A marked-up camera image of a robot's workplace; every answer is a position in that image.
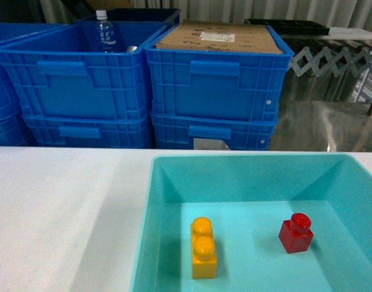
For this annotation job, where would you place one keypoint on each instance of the lower left blue crate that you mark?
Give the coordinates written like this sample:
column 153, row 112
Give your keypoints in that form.
column 90, row 133

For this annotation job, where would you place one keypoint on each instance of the black plastic tray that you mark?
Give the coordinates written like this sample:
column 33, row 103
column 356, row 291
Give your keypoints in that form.
column 291, row 27

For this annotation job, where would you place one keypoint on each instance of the far left blue crate stack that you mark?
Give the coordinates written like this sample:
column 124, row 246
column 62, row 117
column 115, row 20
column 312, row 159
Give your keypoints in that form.
column 13, row 130

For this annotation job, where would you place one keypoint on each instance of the white foam board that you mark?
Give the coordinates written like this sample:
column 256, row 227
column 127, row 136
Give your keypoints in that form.
column 340, row 33

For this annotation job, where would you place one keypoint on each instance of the brown cardboard box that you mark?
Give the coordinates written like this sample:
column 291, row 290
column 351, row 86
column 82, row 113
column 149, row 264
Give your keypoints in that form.
column 221, row 37

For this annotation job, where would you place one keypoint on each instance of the clear plastic water bottle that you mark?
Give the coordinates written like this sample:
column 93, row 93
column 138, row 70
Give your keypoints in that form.
column 107, row 35

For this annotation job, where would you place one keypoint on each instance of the teal plastic tray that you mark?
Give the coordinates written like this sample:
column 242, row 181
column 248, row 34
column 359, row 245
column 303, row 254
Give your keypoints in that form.
column 247, row 198

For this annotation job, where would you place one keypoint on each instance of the yellow two-stud toy block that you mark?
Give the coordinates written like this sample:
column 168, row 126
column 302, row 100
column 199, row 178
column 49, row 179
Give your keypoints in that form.
column 203, row 249

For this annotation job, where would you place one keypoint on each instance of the dark blue rear crate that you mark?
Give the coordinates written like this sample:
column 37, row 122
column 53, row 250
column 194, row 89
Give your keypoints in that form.
column 144, row 17

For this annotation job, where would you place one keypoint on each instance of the lower right blue crate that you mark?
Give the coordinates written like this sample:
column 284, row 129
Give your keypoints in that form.
column 180, row 132

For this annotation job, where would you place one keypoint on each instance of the expandable roller conveyor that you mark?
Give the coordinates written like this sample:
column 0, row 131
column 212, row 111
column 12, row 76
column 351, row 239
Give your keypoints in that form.
column 329, row 71

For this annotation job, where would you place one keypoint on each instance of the upper left blue crate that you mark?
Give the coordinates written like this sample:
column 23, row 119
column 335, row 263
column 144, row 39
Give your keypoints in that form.
column 63, row 73

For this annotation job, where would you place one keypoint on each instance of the upper right blue crate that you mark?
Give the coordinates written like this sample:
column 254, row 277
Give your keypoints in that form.
column 218, row 85

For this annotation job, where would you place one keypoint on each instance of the red toy block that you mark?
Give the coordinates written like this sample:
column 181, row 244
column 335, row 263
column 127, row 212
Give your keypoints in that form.
column 295, row 234

